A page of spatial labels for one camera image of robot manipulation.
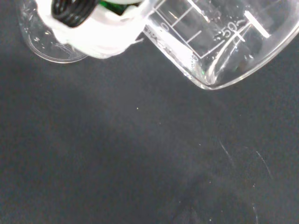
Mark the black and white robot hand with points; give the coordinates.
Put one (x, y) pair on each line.
(100, 35)

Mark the clear empty glass beaker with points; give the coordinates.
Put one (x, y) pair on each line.
(42, 44)

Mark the black bench cloth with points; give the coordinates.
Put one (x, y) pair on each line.
(116, 140)

